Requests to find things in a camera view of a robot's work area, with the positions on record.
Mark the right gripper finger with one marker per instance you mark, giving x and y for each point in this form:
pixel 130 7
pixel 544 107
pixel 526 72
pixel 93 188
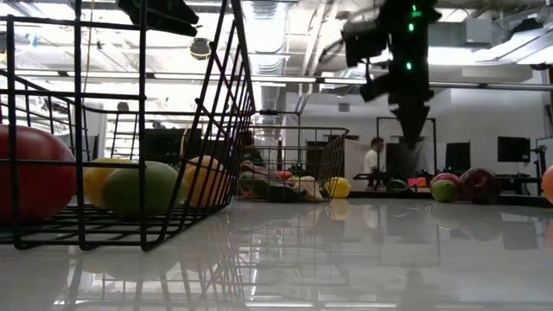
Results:
pixel 411 125

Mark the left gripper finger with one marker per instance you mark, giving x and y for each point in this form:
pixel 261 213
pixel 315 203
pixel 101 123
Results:
pixel 173 28
pixel 155 8

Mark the red apple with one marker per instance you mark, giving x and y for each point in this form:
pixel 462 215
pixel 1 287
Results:
pixel 447 177
pixel 39 181

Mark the green lime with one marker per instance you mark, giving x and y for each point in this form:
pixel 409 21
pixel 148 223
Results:
pixel 443 192
pixel 129 190

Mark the dark red plum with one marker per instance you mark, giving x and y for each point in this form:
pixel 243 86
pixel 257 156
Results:
pixel 479 185

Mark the yellow lemon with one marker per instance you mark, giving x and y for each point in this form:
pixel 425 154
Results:
pixel 97 181
pixel 342 188

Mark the white garlic bulb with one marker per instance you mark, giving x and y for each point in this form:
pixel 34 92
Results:
pixel 309 186

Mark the orange carrot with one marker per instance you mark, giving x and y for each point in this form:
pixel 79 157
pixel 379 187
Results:
pixel 284 175

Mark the orange fruit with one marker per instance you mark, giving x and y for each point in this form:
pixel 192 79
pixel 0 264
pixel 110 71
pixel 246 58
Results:
pixel 548 183

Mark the yellow-orange mango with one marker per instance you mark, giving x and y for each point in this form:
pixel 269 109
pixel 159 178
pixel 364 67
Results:
pixel 201 183

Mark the dark red long pepper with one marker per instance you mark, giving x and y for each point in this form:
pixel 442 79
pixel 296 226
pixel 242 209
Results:
pixel 257 169

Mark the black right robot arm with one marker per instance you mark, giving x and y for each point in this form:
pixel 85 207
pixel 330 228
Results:
pixel 397 17

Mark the person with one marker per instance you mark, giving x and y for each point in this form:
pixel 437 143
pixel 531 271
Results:
pixel 371 162

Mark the black metal rig frame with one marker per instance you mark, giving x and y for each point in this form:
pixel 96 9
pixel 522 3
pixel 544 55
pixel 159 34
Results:
pixel 378 129

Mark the round black overhead camera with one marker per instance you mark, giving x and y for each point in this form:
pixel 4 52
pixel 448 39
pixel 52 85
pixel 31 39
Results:
pixel 199 48

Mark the black wall monitor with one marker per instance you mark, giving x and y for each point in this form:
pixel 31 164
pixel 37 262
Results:
pixel 458 155
pixel 513 149

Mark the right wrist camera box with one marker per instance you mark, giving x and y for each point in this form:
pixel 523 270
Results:
pixel 365 43

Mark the black metal table frame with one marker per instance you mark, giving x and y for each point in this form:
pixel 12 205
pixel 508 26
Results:
pixel 518 199

